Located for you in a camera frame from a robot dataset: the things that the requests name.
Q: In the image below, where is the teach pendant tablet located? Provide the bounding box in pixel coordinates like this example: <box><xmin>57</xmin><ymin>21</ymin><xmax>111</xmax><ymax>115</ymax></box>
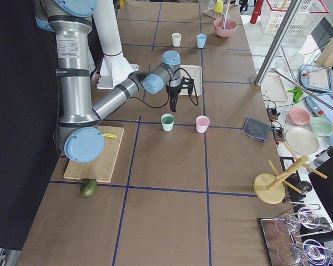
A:
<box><xmin>299</xmin><ymin>64</ymin><xmax>333</xmax><ymax>93</ymax></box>

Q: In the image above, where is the large pink bowl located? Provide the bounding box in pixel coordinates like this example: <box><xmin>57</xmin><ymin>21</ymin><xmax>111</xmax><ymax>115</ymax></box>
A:
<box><xmin>213</xmin><ymin>18</ymin><xmax>238</xmax><ymax>38</ymax></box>

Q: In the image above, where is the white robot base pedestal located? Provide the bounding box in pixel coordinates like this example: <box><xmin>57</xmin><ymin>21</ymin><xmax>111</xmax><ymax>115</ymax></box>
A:
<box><xmin>93</xmin><ymin>0</ymin><xmax>135</xmax><ymax>90</ymax></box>

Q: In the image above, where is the pink cup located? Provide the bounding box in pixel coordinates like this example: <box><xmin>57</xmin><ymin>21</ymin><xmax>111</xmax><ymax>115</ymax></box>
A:
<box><xmin>195</xmin><ymin>115</ymin><xmax>210</xmax><ymax>133</ymax></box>

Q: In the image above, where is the green avocado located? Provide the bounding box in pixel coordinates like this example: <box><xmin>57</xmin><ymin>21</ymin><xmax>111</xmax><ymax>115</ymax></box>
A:
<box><xmin>80</xmin><ymin>179</ymin><xmax>98</xmax><ymax>198</ymax></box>

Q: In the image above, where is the cream yellow cup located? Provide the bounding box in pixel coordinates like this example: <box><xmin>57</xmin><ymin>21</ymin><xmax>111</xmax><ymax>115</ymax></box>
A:
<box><xmin>171</xmin><ymin>33</ymin><xmax>182</xmax><ymax>47</ymax></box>

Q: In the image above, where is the yellow plastic knife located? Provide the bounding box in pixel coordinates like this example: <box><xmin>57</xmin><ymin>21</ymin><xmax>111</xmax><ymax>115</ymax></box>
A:
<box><xmin>103</xmin><ymin>132</ymin><xmax>117</xmax><ymax>138</ymax></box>

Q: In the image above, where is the grey folded cloth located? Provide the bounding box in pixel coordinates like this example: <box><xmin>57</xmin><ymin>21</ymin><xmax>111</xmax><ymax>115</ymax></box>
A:
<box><xmin>241</xmin><ymin>116</ymin><xmax>271</xmax><ymax>142</ymax></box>

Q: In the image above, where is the black frame tray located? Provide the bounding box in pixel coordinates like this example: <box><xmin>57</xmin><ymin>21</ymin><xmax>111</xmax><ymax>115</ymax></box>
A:
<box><xmin>259</xmin><ymin>217</ymin><xmax>333</xmax><ymax>266</ymax></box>

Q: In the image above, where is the cream plate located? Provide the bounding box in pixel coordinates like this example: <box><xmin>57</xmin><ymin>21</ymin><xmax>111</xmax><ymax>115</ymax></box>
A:
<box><xmin>285</xmin><ymin>127</ymin><xmax>320</xmax><ymax>155</ymax></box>

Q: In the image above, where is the green cup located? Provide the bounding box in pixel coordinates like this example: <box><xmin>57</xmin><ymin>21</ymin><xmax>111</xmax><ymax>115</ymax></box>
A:
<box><xmin>160</xmin><ymin>114</ymin><xmax>174</xmax><ymax>131</ymax></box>

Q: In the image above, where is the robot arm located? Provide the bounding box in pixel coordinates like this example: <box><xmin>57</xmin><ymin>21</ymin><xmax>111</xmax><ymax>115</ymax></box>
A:
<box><xmin>35</xmin><ymin>1</ymin><xmax>196</xmax><ymax>163</ymax></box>

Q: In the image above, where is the aluminium camera post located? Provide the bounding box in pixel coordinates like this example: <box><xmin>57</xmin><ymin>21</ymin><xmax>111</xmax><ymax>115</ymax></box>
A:
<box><xmin>255</xmin><ymin>1</ymin><xmax>301</xmax><ymax>86</ymax></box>

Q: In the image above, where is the small pink bowl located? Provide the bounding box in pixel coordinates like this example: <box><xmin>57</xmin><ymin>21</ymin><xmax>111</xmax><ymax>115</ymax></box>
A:
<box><xmin>289</xmin><ymin>107</ymin><xmax>311</xmax><ymax>126</ymax></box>

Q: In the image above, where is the wooden cutting board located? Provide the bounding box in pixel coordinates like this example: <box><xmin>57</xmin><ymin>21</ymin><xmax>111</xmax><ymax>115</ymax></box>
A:
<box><xmin>63</xmin><ymin>126</ymin><xmax>124</xmax><ymax>183</ymax></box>

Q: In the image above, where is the wooden cup stand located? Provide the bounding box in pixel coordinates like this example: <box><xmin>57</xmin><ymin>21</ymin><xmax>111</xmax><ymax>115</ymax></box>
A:
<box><xmin>253</xmin><ymin>141</ymin><xmax>327</xmax><ymax>204</ymax></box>

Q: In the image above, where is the black power strip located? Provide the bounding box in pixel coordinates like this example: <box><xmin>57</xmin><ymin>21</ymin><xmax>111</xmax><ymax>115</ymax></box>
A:
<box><xmin>266</xmin><ymin>108</ymin><xmax>284</xmax><ymax>145</ymax></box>

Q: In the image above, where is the cream rabbit tray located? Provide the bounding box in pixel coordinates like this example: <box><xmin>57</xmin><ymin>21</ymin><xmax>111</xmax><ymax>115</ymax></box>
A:
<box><xmin>180</xmin><ymin>65</ymin><xmax>203</xmax><ymax>96</ymax></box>

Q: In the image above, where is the wine glass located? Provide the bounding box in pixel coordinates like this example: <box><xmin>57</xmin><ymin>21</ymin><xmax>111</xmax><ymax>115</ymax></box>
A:
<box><xmin>275</xmin><ymin>207</ymin><xmax>331</xmax><ymax>236</ymax></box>
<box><xmin>276</xmin><ymin>239</ymin><xmax>333</xmax><ymax>265</ymax></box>

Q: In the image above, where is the white plastic basket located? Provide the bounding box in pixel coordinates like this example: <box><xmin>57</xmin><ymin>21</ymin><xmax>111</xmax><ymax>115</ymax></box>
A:
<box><xmin>259</xmin><ymin>0</ymin><xmax>330</xmax><ymax>37</ymax></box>

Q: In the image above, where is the small green bowl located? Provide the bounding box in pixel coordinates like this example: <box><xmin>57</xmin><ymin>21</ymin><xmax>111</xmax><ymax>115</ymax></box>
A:
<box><xmin>310</xmin><ymin>117</ymin><xmax>333</xmax><ymax>136</ymax></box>

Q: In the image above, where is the yellow cup on rack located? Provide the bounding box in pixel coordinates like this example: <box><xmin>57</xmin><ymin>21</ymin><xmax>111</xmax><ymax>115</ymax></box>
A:
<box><xmin>213</xmin><ymin>0</ymin><xmax>224</xmax><ymax>14</ymax></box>

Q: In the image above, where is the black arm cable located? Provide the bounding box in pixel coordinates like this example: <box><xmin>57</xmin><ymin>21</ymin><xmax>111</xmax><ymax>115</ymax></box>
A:
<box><xmin>138</xmin><ymin>67</ymin><xmax>200</xmax><ymax>109</ymax></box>

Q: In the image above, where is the metal tongs black tip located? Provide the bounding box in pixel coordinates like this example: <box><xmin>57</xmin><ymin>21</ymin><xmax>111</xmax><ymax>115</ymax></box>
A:
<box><xmin>222</xmin><ymin>0</ymin><xmax>231</xmax><ymax>29</ymax></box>

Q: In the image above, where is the red fire extinguisher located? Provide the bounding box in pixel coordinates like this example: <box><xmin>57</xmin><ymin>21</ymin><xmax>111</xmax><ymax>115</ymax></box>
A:
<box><xmin>250</xmin><ymin>0</ymin><xmax>264</xmax><ymax>24</ymax></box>

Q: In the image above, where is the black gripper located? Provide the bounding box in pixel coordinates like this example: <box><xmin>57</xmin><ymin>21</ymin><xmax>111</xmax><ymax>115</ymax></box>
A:
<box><xmin>166</xmin><ymin>77</ymin><xmax>194</xmax><ymax>112</ymax></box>

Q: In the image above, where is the blue cup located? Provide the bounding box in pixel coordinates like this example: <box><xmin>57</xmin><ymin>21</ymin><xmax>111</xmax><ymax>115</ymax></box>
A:
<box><xmin>196</xmin><ymin>34</ymin><xmax>207</xmax><ymax>49</ymax></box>

